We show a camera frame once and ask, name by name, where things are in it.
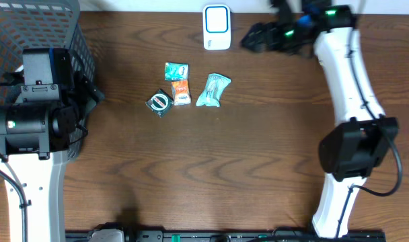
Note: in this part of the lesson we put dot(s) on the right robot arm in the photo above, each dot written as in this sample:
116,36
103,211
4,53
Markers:
363,133

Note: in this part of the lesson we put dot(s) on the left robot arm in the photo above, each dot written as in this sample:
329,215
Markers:
36,133

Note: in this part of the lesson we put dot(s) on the teal tissue packet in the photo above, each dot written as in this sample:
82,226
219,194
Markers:
176,71

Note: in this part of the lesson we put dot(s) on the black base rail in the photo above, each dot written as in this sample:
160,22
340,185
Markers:
236,236

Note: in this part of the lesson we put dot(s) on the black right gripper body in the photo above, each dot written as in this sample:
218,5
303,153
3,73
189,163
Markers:
282,37

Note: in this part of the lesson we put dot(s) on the light green pouch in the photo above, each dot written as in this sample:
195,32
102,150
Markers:
213,90

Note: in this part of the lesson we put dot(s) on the grey plastic shopping basket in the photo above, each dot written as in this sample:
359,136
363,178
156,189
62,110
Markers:
39,24

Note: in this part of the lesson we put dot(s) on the orange tissue packet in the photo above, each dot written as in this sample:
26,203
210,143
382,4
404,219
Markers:
181,92

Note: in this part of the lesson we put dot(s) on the dark green balm box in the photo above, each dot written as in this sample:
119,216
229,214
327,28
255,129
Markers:
160,103

